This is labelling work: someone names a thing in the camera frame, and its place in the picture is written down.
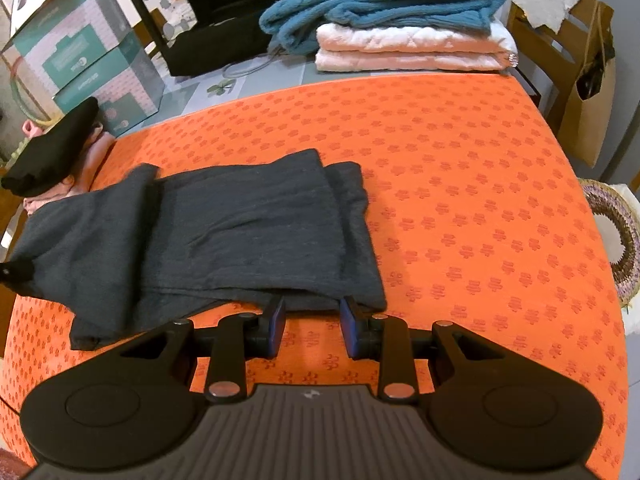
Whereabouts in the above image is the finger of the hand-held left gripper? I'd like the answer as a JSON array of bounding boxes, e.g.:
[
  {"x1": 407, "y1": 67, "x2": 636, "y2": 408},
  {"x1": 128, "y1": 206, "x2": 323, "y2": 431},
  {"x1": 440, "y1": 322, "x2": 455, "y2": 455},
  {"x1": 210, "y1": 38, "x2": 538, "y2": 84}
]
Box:
[{"x1": 0, "y1": 259, "x2": 33, "y2": 289}]

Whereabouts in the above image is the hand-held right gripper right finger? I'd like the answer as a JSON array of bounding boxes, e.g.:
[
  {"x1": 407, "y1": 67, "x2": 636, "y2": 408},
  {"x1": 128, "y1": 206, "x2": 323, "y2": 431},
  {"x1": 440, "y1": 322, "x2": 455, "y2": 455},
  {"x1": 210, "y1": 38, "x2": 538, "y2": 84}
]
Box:
[{"x1": 340, "y1": 296, "x2": 506, "y2": 403}]

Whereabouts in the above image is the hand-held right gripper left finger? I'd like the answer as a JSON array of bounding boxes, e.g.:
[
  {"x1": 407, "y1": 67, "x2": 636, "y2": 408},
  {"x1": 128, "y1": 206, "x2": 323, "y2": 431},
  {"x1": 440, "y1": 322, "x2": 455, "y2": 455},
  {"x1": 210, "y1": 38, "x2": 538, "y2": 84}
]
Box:
[{"x1": 120, "y1": 296, "x2": 288, "y2": 405}]

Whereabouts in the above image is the dark grey garment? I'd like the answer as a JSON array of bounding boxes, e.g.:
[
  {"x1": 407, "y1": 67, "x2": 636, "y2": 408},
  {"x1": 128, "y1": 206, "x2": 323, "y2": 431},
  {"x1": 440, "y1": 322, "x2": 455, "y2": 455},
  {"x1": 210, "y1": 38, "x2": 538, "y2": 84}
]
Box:
[{"x1": 11, "y1": 149, "x2": 388, "y2": 352}]

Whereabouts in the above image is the black folded garment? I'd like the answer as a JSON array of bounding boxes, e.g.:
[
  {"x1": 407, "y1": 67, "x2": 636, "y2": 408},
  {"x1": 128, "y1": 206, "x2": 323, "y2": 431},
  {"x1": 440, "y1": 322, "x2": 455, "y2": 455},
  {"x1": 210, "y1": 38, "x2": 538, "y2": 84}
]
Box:
[{"x1": 0, "y1": 97, "x2": 100, "y2": 197}]

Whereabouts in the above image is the pink folded garment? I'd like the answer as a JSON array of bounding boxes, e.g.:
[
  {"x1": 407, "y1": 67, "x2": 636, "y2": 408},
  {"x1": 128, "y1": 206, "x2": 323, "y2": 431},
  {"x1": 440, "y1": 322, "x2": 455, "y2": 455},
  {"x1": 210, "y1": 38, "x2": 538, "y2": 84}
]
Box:
[{"x1": 22, "y1": 120, "x2": 118, "y2": 216}]

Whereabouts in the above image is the orange patterned tablecloth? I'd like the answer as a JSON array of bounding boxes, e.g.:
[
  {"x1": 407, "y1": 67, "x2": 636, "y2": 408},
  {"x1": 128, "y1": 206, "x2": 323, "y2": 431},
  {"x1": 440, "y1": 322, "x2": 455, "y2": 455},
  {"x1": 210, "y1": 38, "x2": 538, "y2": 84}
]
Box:
[{"x1": 0, "y1": 74, "x2": 628, "y2": 468}]

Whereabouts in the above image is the teal and pink cardboard box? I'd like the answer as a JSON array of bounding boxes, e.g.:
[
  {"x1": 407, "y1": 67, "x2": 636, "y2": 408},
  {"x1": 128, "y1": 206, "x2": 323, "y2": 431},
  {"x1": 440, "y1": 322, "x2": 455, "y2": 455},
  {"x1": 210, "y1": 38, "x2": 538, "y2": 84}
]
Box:
[
  {"x1": 51, "y1": 30, "x2": 167, "y2": 139},
  {"x1": 0, "y1": 0, "x2": 133, "y2": 103}
]

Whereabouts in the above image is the woven round basket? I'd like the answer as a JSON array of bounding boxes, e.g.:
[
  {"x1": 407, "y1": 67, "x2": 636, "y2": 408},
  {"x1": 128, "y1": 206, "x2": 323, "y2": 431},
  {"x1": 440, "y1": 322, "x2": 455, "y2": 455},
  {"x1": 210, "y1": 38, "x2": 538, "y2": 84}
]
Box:
[{"x1": 577, "y1": 177, "x2": 640, "y2": 311}]

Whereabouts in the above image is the white quilted folded garment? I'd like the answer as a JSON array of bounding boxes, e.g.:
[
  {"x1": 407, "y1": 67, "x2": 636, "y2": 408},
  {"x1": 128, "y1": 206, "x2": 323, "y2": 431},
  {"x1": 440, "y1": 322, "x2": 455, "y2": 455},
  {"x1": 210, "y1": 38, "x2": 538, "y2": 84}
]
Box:
[{"x1": 314, "y1": 22, "x2": 518, "y2": 72}]

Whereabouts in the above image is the black bag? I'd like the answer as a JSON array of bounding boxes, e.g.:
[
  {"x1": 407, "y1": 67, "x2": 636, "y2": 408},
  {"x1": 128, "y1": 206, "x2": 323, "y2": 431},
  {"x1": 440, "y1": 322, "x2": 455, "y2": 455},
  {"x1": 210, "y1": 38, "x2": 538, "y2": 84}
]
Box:
[{"x1": 121, "y1": 0, "x2": 301, "y2": 77}]

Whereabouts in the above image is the brown paper bag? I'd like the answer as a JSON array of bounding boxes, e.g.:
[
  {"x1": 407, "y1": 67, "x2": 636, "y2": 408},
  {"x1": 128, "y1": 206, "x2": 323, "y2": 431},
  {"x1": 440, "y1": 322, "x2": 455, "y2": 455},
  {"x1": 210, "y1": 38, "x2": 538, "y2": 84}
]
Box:
[{"x1": 562, "y1": 0, "x2": 617, "y2": 168}]

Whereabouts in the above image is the teal knit sweater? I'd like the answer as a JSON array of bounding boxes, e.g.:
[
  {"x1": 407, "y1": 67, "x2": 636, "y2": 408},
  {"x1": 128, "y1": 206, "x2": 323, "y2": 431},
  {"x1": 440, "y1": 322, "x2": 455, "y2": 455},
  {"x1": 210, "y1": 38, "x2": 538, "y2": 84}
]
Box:
[{"x1": 259, "y1": 0, "x2": 511, "y2": 56}]

